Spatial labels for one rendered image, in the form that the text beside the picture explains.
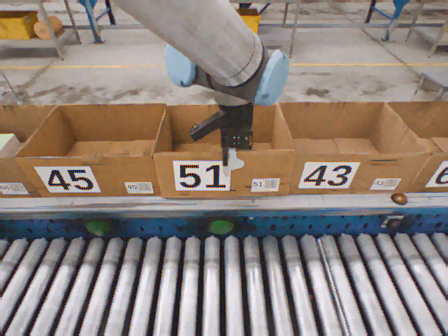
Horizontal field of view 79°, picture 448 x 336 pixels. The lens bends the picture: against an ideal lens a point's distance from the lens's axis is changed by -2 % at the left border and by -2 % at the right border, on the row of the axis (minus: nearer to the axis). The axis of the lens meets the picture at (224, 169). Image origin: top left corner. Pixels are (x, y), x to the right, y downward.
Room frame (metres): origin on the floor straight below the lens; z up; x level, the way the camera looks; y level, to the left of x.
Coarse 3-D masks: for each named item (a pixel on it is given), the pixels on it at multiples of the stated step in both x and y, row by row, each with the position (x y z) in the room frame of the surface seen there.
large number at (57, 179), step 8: (40, 168) 0.57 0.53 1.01; (48, 168) 0.57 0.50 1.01; (56, 168) 0.57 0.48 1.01; (64, 168) 0.57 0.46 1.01; (72, 168) 0.57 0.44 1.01; (80, 168) 0.57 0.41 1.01; (88, 168) 0.57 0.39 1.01; (40, 176) 0.57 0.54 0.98; (48, 176) 0.57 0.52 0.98; (56, 176) 0.57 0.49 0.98; (64, 176) 0.57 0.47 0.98; (72, 176) 0.57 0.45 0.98; (80, 176) 0.57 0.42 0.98; (88, 176) 0.57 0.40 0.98; (48, 184) 0.57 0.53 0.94; (56, 184) 0.57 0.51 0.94; (64, 184) 0.57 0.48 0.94; (72, 184) 0.57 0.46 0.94; (80, 184) 0.57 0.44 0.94; (88, 184) 0.57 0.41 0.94; (96, 184) 0.57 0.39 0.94
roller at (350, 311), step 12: (324, 240) 0.50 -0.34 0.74; (324, 252) 0.46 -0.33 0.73; (336, 252) 0.45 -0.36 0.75; (336, 264) 0.41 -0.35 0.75; (336, 276) 0.37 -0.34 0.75; (336, 288) 0.34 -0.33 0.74; (348, 288) 0.34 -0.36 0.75; (348, 300) 0.30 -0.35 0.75; (348, 312) 0.27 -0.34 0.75; (348, 324) 0.24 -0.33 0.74; (360, 324) 0.24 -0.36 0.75
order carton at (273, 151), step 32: (160, 128) 0.70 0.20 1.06; (256, 128) 0.85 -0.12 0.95; (288, 128) 0.69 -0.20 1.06; (160, 160) 0.56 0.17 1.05; (192, 160) 0.56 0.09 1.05; (256, 160) 0.57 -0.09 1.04; (288, 160) 0.57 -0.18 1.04; (160, 192) 0.55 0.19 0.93; (192, 192) 0.55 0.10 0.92; (224, 192) 0.55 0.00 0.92; (256, 192) 0.56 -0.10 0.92
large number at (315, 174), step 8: (304, 168) 0.58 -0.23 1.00; (312, 168) 0.58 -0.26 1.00; (320, 168) 0.58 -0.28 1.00; (328, 168) 0.58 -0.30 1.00; (336, 168) 0.58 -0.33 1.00; (344, 168) 0.58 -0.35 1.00; (352, 168) 0.58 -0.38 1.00; (304, 176) 0.58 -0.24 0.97; (312, 176) 0.58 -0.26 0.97; (320, 176) 0.58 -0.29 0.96; (328, 176) 0.58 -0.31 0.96; (336, 176) 0.58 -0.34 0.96; (344, 176) 0.58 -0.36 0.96; (352, 176) 0.58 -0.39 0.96; (304, 184) 0.58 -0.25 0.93; (312, 184) 0.58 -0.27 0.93; (320, 184) 0.58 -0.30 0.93; (328, 184) 0.58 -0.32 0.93; (336, 184) 0.58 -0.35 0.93; (344, 184) 0.58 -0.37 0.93
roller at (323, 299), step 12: (300, 240) 0.51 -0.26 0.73; (312, 240) 0.50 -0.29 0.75; (312, 252) 0.45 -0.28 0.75; (312, 264) 0.41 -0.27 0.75; (312, 276) 0.38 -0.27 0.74; (324, 276) 0.37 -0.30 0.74; (312, 288) 0.34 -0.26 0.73; (324, 288) 0.33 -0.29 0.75; (324, 300) 0.30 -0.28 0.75; (324, 312) 0.27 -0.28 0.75; (336, 312) 0.27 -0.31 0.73; (324, 324) 0.24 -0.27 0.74; (336, 324) 0.24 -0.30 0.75
